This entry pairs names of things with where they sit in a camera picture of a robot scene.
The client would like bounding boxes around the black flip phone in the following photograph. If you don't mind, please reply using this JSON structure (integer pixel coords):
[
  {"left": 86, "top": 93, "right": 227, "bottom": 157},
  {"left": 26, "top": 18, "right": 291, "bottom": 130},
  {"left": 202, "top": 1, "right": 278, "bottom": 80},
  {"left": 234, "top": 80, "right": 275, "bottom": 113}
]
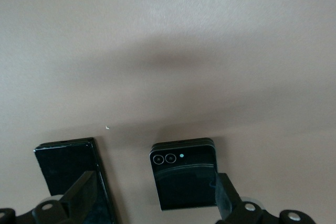
[{"left": 149, "top": 137, "right": 220, "bottom": 211}]

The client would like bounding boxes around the black slab smartphone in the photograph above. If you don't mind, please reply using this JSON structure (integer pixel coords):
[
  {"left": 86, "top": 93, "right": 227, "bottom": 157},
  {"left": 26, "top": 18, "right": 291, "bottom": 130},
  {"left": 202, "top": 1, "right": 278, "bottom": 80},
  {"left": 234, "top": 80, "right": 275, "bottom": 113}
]
[{"left": 33, "top": 137, "right": 119, "bottom": 224}]

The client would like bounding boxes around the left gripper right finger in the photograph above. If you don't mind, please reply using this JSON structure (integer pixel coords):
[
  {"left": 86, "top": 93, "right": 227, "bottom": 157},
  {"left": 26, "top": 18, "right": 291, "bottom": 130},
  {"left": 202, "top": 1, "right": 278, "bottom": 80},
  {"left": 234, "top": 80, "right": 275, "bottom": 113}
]
[{"left": 214, "top": 173, "right": 316, "bottom": 224}]

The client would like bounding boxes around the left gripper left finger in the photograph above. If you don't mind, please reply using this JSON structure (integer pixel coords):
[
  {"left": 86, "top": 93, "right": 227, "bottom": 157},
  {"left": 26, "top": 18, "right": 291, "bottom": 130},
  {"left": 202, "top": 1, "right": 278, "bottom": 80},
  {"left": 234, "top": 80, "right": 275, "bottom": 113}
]
[{"left": 0, "top": 170, "right": 99, "bottom": 224}]

